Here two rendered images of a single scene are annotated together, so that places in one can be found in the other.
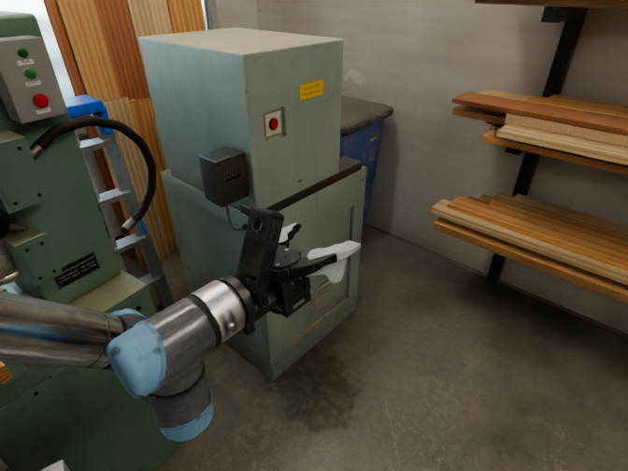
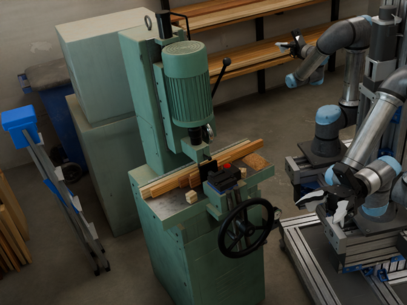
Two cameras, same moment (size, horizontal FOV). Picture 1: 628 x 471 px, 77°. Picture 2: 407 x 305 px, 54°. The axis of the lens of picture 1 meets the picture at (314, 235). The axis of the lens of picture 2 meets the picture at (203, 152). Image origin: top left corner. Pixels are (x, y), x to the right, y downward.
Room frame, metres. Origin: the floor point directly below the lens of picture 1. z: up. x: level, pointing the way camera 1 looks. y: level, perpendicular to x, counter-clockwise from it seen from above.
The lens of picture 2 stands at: (0.00, 2.27, 1.99)
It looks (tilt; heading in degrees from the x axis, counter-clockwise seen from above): 32 degrees down; 297
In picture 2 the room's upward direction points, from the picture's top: 7 degrees counter-clockwise
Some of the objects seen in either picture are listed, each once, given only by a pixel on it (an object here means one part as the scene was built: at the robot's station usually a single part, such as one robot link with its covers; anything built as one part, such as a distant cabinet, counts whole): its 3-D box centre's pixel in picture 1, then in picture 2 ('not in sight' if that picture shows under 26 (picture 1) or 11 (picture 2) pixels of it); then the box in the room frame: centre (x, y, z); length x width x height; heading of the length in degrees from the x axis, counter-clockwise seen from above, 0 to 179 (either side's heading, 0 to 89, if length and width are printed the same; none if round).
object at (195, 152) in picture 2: not in sight; (195, 149); (0.73, 0.91, 1.03); 0.14 x 0.07 x 0.09; 145
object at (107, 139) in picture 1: (119, 224); (62, 198); (1.64, 0.95, 0.58); 0.27 x 0.25 x 1.16; 48
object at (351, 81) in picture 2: not in sight; (352, 74); (0.13, 0.35, 1.19); 0.15 x 0.12 x 0.55; 47
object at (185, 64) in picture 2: not in sight; (188, 85); (0.72, 0.92, 1.35); 0.18 x 0.18 x 0.31
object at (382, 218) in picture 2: not in sight; (379, 201); (-0.05, 0.87, 0.87); 0.15 x 0.15 x 0.10
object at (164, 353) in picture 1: (164, 347); (317, 55); (0.32, 0.18, 1.21); 0.11 x 0.08 x 0.09; 137
